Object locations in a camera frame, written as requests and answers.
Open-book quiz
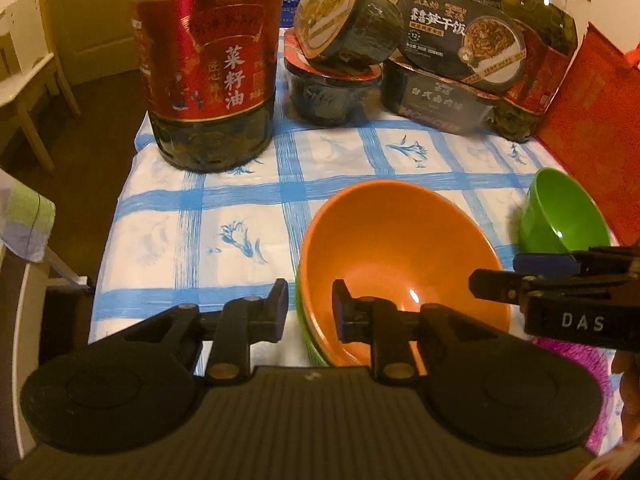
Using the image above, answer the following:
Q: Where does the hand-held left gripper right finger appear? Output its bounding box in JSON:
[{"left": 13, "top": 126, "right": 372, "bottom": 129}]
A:
[{"left": 331, "top": 279, "right": 506, "bottom": 380}]

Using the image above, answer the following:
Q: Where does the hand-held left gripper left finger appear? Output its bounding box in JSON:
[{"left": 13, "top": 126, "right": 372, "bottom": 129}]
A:
[{"left": 95, "top": 278, "right": 290, "bottom": 386}]

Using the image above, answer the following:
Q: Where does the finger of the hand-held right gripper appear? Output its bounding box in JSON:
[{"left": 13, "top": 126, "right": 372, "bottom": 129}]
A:
[
  {"left": 469, "top": 268, "right": 531, "bottom": 306},
  {"left": 514, "top": 254, "right": 583, "bottom": 273}
]

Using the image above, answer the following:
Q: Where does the large green plastic bowl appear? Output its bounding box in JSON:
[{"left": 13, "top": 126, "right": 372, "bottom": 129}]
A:
[{"left": 295, "top": 275, "right": 332, "bottom": 367}]

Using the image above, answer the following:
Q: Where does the small green plastic bowl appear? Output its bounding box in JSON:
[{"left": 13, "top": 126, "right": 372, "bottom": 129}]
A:
[{"left": 519, "top": 167, "right": 612, "bottom": 257}]

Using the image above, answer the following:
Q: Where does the large pink glass plate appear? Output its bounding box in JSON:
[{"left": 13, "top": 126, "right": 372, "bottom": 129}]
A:
[{"left": 537, "top": 337, "right": 623, "bottom": 456}]

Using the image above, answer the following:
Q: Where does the orange plastic bowl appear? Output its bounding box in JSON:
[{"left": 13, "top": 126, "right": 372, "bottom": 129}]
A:
[{"left": 298, "top": 180, "right": 512, "bottom": 367}]

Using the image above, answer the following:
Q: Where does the person's right hand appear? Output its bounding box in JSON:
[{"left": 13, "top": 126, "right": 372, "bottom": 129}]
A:
[{"left": 612, "top": 350, "right": 640, "bottom": 436}]

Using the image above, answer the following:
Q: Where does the blue checked tablecloth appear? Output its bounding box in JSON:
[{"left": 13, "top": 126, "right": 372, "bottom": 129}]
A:
[{"left": 89, "top": 105, "right": 623, "bottom": 456}]

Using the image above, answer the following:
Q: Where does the red tote bag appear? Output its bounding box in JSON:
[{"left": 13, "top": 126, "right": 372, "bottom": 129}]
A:
[{"left": 535, "top": 22, "right": 640, "bottom": 248}]

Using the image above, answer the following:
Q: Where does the rectangular black meal box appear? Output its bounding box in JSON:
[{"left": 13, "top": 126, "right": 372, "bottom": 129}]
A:
[
  {"left": 397, "top": 0, "right": 526, "bottom": 98},
  {"left": 382, "top": 57, "right": 501, "bottom": 136}
]

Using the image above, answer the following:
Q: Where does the red label oil bottle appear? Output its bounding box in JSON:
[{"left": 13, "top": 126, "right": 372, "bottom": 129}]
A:
[
  {"left": 127, "top": 0, "right": 287, "bottom": 173},
  {"left": 487, "top": 0, "right": 591, "bottom": 143}
]

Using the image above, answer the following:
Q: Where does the round black meal tub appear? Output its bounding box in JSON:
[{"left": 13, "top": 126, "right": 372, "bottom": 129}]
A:
[
  {"left": 293, "top": 0, "right": 405, "bottom": 65},
  {"left": 284, "top": 27, "right": 383, "bottom": 127}
]

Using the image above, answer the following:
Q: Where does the green checked cloth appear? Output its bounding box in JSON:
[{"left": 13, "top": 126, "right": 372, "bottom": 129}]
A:
[{"left": 0, "top": 169, "right": 56, "bottom": 263}]

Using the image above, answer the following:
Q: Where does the light wooden chair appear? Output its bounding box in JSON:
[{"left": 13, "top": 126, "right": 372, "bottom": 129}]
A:
[{"left": 0, "top": 0, "right": 81, "bottom": 173}]

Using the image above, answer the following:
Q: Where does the yellow wooden door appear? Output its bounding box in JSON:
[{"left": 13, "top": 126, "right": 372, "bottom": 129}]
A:
[{"left": 37, "top": 0, "right": 146, "bottom": 86}]

